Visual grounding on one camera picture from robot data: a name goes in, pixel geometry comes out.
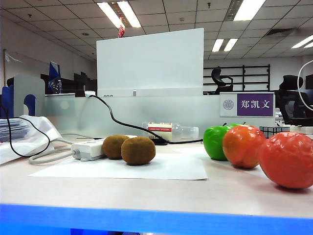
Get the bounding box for blue file holder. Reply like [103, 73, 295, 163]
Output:
[0, 85, 37, 119]

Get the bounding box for stack of papers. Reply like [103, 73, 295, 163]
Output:
[0, 118, 31, 142]

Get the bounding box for thin black cable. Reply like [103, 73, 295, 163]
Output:
[168, 138, 204, 144]

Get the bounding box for black looped cable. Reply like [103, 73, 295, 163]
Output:
[0, 104, 51, 158]

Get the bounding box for brown fuzzy kiwi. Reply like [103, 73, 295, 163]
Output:
[121, 136, 157, 166]
[102, 134, 130, 160]

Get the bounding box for clear bottle red label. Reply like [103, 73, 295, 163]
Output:
[142, 121, 200, 142]

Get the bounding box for silver grid puzzle cube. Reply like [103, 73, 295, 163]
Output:
[259, 125, 291, 140]

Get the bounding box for ceiling fluorescent light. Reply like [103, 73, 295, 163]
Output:
[116, 1, 142, 28]
[233, 0, 267, 22]
[97, 2, 126, 29]
[223, 38, 239, 52]
[211, 39, 224, 53]
[291, 35, 313, 49]

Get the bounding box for grey file holder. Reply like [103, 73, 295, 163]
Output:
[13, 74, 46, 117]

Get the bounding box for purple white name plate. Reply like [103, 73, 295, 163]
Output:
[220, 92, 276, 118]

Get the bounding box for white paper sheet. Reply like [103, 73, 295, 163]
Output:
[28, 153, 208, 181]
[175, 146, 272, 179]

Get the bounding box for red hanging ornament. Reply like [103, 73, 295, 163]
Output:
[118, 17, 126, 39]

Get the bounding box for black shelf rack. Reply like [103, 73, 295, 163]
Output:
[203, 64, 271, 93]

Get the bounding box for white power strip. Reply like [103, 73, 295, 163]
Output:
[71, 135, 138, 162]

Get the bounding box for black power cable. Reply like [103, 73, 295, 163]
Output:
[89, 94, 170, 144]

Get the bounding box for blue crystal trophy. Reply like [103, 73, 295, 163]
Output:
[48, 61, 63, 95]

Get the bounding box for thick white cable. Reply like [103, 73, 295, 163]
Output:
[296, 59, 313, 112]

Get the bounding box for white plastic bag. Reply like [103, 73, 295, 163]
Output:
[0, 115, 63, 165]

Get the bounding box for ceiling air vent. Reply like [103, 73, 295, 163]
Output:
[266, 28, 294, 37]

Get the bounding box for grey power strip cable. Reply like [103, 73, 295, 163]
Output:
[28, 138, 76, 165]

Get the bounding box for white partition board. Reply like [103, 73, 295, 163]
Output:
[96, 27, 205, 98]

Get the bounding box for black background cabinets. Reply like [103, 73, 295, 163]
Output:
[40, 71, 98, 98]

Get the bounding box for frosted glass desk divider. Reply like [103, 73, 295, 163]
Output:
[44, 94, 276, 140]

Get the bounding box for orange red plastic fruit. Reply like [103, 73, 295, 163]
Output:
[222, 124, 267, 169]
[258, 131, 313, 189]

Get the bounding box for blue edge strip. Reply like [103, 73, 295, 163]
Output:
[0, 203, 313, 235]

